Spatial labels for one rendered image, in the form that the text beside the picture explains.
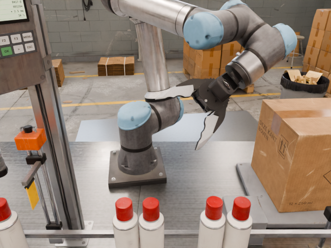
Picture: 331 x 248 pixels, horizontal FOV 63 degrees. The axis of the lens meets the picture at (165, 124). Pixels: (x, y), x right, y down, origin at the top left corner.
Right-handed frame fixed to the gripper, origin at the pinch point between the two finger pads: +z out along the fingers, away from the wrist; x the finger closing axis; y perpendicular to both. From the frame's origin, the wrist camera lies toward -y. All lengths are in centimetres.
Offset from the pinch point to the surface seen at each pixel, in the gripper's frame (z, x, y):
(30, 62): 14.4, 25.8, -11.5
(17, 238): 40.0, 1.9, -4.5
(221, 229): 6.2, -21.7, -8.0
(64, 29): 19, 278, 473
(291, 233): -5.4, -35.5, -0.8
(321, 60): -237, -60, 302
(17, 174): 54, 22, 41
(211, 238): 8.8, -22.1, -7.3
